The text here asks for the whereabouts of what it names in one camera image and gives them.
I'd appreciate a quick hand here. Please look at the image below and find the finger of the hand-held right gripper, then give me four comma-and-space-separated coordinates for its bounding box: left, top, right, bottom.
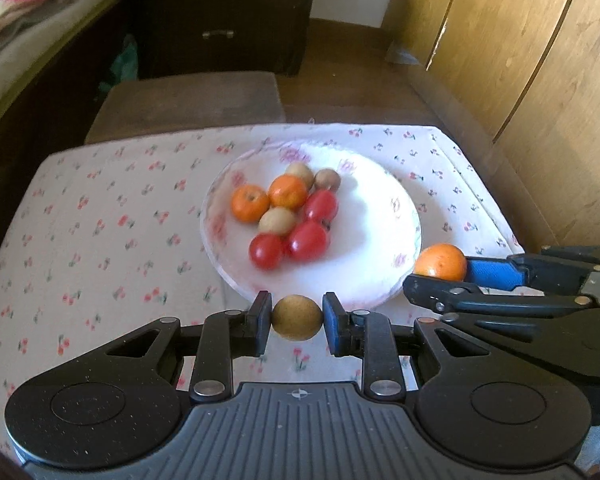
466, 244, 600, 294
403, 273, 594, 319

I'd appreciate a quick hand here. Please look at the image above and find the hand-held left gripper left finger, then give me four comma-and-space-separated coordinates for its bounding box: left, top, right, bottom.
17, 290, 273, 406

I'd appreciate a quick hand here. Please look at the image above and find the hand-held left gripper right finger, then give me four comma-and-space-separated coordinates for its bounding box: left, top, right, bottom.
322, 291, 507, 403

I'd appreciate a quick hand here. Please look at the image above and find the orange mandarin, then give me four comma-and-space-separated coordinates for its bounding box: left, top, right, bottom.
231, 185, 271, 223
268, 174, 309, 211
414, 243, 468, 282

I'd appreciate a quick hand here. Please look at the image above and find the small red tomato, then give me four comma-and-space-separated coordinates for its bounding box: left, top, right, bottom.
304, 189, 339, 222
249, 233, 286, 268

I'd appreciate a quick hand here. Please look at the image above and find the large red tomato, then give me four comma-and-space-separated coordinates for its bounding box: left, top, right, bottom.
286, 220, 331, 262

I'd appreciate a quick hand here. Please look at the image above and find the white floral plate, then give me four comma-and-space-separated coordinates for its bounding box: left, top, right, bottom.
200, 141, 423, 312

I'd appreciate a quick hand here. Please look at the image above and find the cherry print tablecloth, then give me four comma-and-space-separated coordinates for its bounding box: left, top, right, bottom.
0, 124, 526, 441

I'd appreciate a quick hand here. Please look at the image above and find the light wooden wardrobe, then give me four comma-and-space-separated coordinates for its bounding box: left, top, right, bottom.
382, 0, 600, 261

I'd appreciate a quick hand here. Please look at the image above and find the brown stool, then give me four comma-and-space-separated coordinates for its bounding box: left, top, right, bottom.
84, 71, 287, 145

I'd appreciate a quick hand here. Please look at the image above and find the green bag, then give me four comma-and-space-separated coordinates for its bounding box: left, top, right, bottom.
100, 35, 140, 96

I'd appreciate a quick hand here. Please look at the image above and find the dark wooden nightstand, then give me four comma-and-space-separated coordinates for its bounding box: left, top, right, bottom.
122, 0, 321, 78

